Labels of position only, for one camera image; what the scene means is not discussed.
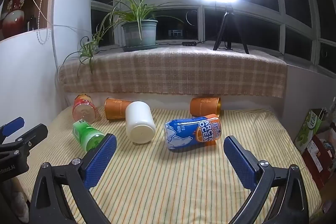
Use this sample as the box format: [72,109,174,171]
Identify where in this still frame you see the person's left forearm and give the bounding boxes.
[0,177,29,224]

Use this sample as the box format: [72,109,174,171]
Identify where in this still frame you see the black tripod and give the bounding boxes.
[213,2,250,54]

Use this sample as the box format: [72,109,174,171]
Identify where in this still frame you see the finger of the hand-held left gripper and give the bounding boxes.
[0,123,49,159]
[0,116,26,146]

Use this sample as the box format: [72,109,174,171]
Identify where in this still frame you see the green printed box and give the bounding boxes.
[294,109,328,153]

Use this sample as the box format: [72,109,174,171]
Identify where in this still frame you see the yellow striped cloth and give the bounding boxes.
[16,106,322,224]

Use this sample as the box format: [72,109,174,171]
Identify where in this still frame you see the red and white vase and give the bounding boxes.
[0,0,28,38]

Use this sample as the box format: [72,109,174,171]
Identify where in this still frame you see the black cable with controller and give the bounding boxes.
[155,40,218,46]

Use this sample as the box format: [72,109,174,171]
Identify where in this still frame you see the plaid beige blanket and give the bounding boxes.
[58,46,288,98]

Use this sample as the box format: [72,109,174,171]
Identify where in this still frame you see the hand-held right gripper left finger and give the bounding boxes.
[28,133,117,224]

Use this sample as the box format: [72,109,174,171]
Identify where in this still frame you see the green plastic bottle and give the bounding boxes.
[72,120,105,153]

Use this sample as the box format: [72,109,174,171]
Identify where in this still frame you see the white window frame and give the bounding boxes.
[91,0,336,72]

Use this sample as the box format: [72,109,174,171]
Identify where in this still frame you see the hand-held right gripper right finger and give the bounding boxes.
[223,135,310,224]

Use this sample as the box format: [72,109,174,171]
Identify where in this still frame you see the white plastic jar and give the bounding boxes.
[125,101,156,144]

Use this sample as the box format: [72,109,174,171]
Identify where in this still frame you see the orange paper cup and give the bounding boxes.
[104,97,134,121]
[190,97,222,117]

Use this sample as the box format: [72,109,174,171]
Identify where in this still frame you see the blue Arctic Ocean can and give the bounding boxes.
[164,114,222,152]

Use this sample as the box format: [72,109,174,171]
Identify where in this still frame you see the red cardboard box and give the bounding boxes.
[302,135,336,190]

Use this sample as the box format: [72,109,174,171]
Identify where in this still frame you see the red printed cup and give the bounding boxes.
[72,93,97,122]

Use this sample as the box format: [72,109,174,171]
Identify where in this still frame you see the dark plant saucer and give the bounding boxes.
[122,42,159,52]

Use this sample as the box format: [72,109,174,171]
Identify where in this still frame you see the potted spider plant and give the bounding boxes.
[63,0,184,73]

